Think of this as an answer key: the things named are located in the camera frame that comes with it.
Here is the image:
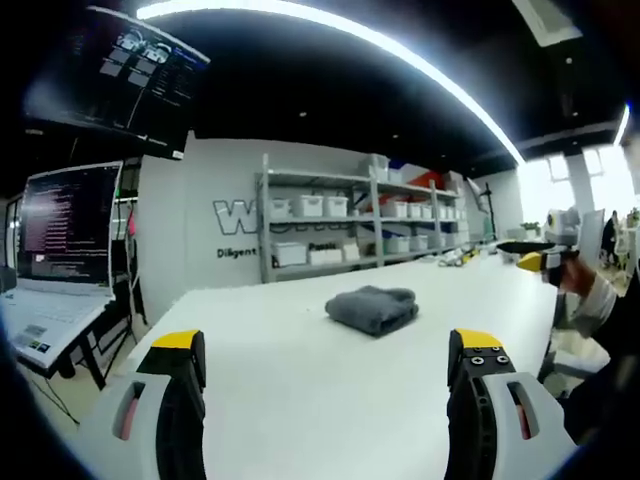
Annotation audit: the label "long ceiling light strip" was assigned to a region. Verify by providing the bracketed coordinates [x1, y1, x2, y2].
[135, 0, 527, 164]

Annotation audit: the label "black wall monitor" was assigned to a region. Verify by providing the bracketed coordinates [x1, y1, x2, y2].
[22, 4, 212, 162]

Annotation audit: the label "ceiling air vent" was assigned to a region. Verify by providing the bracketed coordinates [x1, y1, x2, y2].
[510, 0, 585, 49]

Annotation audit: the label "white laptop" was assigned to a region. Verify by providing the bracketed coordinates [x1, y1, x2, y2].
[0, 160, 125, 380]

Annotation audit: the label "yellow and white tools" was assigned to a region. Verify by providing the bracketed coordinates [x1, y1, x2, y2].
[437, 248, 484, 268]

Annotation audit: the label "grey towel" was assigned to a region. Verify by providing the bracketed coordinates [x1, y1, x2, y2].
[324, 285, 421, 338]

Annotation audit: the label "rows of white storage boxes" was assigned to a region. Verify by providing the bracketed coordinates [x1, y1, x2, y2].
[272, 153, 471, 267]

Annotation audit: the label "person's right hand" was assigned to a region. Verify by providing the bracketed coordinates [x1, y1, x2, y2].
[555, 257, 601, 297]

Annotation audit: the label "person's dark clothing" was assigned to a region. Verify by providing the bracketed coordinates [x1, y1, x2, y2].
[563, 259, 640, 454]

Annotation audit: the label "hanging cables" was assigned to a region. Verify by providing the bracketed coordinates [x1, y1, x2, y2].
[113, 197, 150, 329]

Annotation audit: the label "black tripod stand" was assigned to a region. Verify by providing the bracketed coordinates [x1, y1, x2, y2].
[477, 181, 500, 242]

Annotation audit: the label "grey metal shelving rack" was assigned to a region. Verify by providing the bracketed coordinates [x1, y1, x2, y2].
[254, 152, 472, 285]

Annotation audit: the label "black laptop stand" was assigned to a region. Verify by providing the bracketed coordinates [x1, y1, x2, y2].
[47, 298, 132, 392]

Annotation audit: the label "grey office chair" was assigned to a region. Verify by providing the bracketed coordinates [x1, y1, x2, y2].
[536, 294, 612, 399]

